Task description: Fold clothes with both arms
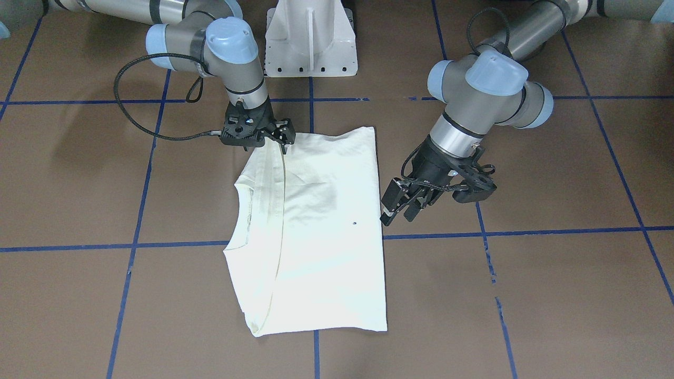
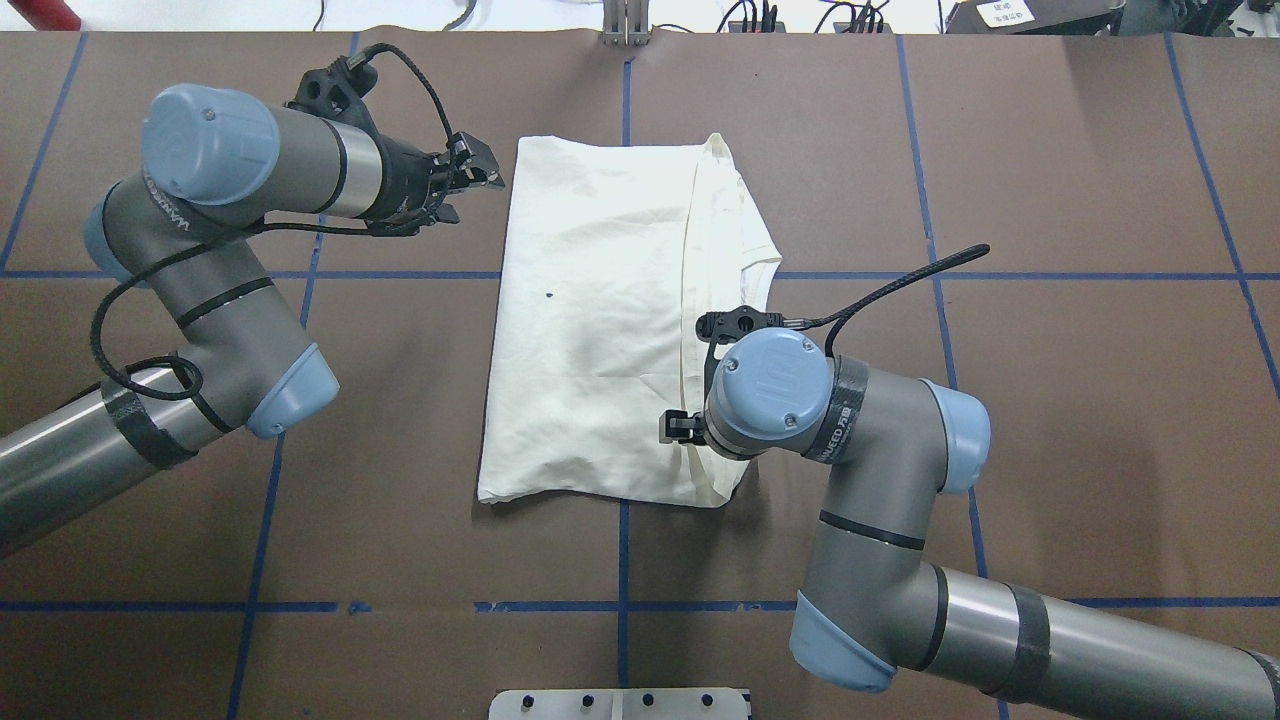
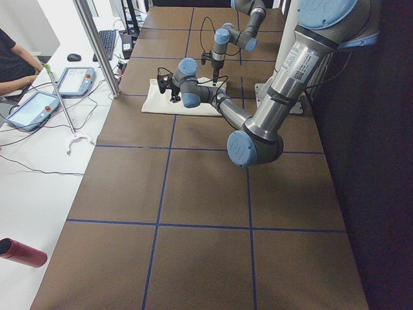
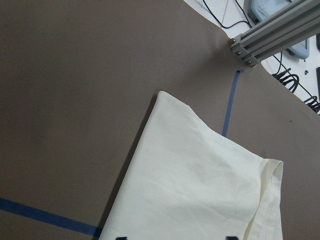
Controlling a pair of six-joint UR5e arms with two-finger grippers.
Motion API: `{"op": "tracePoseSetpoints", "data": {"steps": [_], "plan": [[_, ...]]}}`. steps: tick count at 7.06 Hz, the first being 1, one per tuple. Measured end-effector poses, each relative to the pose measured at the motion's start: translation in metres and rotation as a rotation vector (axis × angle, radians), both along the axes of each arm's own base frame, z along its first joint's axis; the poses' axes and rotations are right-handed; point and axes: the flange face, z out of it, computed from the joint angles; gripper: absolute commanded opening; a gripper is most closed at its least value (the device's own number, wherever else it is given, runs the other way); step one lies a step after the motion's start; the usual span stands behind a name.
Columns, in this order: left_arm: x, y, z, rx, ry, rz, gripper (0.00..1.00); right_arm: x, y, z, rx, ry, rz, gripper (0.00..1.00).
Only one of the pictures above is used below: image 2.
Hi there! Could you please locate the black computer tower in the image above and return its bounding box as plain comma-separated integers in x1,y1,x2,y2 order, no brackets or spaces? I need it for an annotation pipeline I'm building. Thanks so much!
943,1,1125,36

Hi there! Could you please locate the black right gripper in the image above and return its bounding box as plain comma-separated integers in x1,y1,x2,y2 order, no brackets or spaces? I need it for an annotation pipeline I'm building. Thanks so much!
658,409,709,447

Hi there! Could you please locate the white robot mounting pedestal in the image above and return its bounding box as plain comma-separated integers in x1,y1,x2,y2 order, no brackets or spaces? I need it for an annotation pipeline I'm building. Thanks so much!
488,687,754,719

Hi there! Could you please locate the aluminium frame post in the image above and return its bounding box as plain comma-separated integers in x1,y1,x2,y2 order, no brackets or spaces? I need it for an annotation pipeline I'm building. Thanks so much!
600,0,652,47

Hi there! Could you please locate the red cylindrical bottle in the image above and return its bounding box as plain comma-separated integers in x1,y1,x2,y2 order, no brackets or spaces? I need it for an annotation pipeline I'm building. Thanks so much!
8,0,83,32

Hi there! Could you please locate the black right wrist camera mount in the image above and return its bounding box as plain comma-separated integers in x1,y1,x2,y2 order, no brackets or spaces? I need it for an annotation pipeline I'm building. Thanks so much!
695,305,786,345

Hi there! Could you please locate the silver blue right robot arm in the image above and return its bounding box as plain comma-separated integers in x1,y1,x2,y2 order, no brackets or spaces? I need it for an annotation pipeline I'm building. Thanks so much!
660,324,1277,719

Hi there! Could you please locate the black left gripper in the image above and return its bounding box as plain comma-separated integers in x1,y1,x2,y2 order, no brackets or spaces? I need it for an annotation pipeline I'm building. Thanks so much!
375,132,506,233

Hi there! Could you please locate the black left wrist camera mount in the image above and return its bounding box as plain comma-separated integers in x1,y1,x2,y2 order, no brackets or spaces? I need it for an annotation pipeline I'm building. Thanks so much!
284,56,378,135

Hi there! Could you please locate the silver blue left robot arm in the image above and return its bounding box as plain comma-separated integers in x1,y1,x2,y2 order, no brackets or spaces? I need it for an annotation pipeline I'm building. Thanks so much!
3,78,504,555

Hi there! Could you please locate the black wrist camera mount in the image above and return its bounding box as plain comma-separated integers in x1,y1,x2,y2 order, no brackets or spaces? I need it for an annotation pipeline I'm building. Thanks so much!
284,56,378,135
695,305,786,345

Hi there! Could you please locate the cream white long-sleeve shirt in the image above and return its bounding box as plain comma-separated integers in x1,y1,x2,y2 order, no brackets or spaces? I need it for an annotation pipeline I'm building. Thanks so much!
477,133,782,509

